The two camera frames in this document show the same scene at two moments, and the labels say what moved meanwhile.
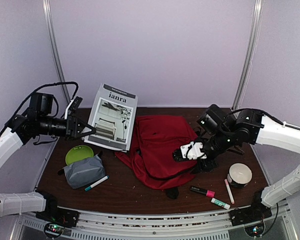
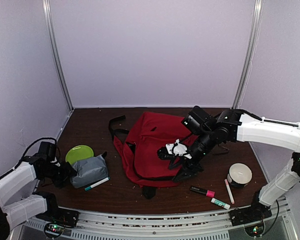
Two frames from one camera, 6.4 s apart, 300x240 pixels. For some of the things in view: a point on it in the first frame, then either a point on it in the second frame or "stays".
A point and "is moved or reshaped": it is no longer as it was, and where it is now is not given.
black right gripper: x=205 y=166 → x=185 y=169
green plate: x=78 y=152 stays
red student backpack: x=157 y=137 is moved or reshaped
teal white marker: x=97 y=183 stays
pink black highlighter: x=207 y=193 stays
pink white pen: x=229 y=191 stays
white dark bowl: x=239 y=175 stays
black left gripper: x=72 y=125 → x=68 y=171
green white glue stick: x=220 y=203 stays
